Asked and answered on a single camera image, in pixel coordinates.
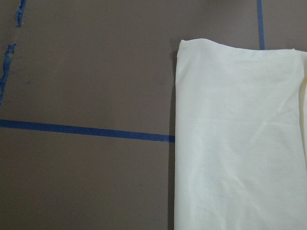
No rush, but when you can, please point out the cream long-sleeve cat shirt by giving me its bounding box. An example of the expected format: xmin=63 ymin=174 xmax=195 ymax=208
xmin=174 ymin=39 xmax=307 ymax=230

